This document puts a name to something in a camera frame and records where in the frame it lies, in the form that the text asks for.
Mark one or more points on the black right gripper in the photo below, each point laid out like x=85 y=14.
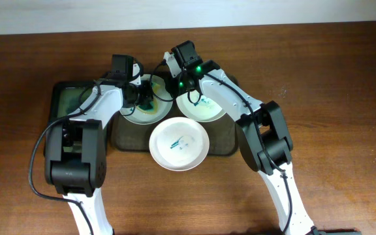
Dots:
x=172 y=89

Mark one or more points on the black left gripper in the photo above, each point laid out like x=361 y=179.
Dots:
x=145 y=96

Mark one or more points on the yellow green sponge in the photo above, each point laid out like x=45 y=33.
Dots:
x=147 y=103

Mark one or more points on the light grey plate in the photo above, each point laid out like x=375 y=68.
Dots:
x=135 y=116

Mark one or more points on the pink plate with green stain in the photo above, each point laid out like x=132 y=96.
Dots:
x=179 y=144

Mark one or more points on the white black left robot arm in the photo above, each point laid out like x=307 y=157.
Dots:
x=75 y=147

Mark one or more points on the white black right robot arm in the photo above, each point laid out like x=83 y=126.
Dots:
x=265 y=141

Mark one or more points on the dark brown serving tray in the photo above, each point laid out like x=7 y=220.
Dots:
x=128 y=136

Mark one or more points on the cream plate with green stain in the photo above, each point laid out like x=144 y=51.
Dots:
x=199 y=107

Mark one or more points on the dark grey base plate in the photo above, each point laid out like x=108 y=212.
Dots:
x=335 y=232

